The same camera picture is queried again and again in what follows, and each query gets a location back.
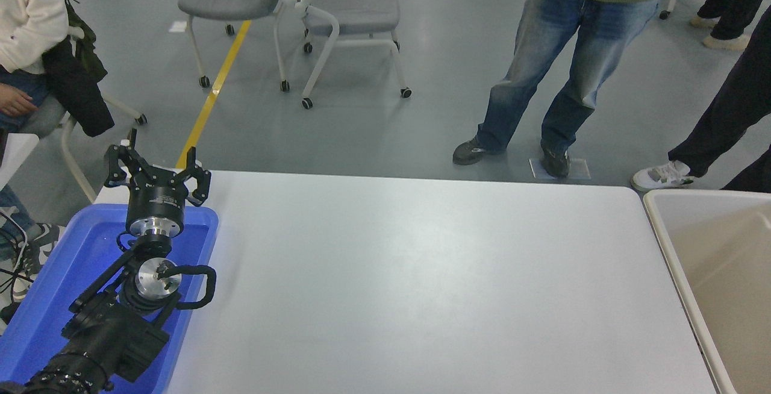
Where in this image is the grey office chair with armrest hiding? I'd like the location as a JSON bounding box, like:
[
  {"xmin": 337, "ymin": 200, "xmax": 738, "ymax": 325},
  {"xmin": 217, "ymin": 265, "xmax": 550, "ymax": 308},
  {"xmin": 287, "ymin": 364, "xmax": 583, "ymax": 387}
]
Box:
[{"xmin": 269, "ymin": 0, "xmax": 413, "ymax": 111}]

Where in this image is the white wheeled chair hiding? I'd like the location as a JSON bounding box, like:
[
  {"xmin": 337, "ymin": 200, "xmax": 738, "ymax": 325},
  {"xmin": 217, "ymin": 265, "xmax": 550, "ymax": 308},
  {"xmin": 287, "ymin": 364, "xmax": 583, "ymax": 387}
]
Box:
[{"xmin": 17, "ymin": 25, "xmax": 148, "ymax": 203}]

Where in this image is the blue plastic tray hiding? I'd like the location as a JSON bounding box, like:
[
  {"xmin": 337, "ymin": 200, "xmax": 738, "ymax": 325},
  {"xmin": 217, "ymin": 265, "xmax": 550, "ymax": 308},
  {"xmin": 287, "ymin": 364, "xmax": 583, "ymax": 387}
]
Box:
[{"xmin": 0, "ymin": 202, "xmax": 219, "ymax": 394}]

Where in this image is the dark green garment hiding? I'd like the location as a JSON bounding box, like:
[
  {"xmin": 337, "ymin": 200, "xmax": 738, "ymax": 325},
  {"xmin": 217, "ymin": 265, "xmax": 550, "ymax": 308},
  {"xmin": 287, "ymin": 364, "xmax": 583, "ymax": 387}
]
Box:
[{"xmin": 63, "ymin": 0, "xmax": 108, "ymax": 81}]

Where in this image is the black cable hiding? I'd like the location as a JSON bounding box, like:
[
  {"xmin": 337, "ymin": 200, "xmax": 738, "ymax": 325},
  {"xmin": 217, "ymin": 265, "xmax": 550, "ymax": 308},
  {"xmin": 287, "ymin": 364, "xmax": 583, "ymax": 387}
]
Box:
[{"xmin": 0, "ymin": 207, "xmax": 30, "ymax": 299}]

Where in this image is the white floor plate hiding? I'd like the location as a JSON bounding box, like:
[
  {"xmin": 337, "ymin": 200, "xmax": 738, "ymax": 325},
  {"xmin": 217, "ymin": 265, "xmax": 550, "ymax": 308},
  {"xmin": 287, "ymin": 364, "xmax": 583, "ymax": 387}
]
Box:
[{"xmin": 529, "ymin": 159, "xmax": 591, "ymax": 180}]

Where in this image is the person's hand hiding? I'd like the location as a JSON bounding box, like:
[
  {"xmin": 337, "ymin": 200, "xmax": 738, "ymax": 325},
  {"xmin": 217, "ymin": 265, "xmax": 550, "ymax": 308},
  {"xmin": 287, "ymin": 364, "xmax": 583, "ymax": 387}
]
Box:
[{"xmin": 0, "ymin": 84, "xmax": 37, "ymax": 117}]

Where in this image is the black jacket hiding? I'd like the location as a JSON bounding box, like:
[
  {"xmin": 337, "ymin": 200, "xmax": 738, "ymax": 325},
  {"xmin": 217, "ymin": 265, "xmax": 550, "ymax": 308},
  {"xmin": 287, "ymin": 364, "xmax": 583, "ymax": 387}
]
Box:
[{"xmin": 42, "ymin": 36, "xmax": 115, "ymax": 137}]

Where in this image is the white side table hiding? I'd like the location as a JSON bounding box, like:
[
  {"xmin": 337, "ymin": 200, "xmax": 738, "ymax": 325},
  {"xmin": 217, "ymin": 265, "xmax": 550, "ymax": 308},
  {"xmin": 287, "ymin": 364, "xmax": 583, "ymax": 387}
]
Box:
[{"xmin": 0, "ymin": 134, "xmax": 40, "ymax": 190}]

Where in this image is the large pale bin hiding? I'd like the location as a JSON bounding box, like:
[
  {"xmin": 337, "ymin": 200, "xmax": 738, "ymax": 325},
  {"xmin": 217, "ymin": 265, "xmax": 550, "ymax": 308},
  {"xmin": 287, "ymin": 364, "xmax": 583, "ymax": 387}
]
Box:
[{"xmin": 643, "ymin": 189, "xmax": 771, "ymax": 394}]

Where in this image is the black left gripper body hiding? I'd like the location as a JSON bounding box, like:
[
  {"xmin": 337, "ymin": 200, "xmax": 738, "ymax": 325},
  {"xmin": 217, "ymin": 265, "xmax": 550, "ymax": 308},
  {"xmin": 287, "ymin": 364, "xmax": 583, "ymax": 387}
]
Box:
[{"xmin": 126, "ymin": 178, "xmax": 187, "ymax": 222}]

